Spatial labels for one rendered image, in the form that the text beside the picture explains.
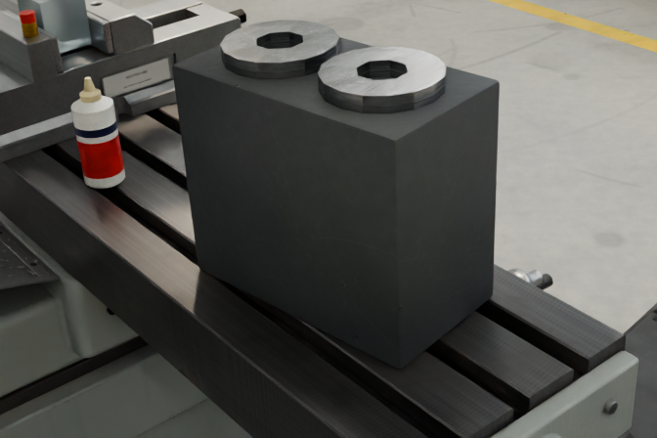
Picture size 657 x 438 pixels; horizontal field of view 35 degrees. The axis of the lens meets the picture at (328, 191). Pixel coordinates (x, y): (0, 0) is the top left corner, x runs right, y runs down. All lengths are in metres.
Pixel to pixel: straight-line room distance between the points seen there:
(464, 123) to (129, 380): 0.58
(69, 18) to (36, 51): 0.07
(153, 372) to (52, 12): 0.41
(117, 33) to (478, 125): 0.53
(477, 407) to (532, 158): 2.36
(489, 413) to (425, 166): 0.17
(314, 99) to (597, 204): 2.17
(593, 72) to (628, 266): 1.19
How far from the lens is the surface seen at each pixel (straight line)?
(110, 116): 1.02
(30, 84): 1.14
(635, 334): 1.40
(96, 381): 1.16
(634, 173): 3.04
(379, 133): 0.68
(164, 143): 1.12
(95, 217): 1.00
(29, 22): 1.14
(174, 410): 1.24
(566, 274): 2.57
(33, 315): 1.10
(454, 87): 0.74
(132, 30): 1.18
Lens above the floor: 1.41
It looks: 29 degrees down
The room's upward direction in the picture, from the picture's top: 3 degrees counter-clockwise
